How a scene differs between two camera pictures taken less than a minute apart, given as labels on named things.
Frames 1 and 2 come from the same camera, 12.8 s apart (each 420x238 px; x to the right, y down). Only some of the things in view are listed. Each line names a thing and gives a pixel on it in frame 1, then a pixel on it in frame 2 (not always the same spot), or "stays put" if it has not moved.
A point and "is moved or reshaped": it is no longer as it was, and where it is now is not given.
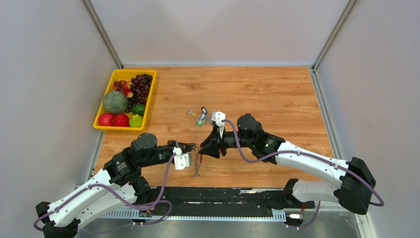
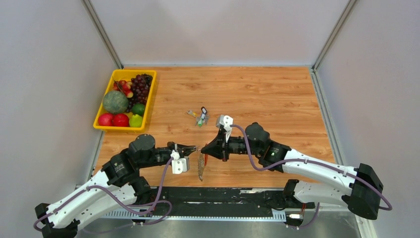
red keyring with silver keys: [198, 159] is moved or reshaped
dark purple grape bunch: [140, 84] stays put
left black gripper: [186, 147] stays put
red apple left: [106, 119] stays put
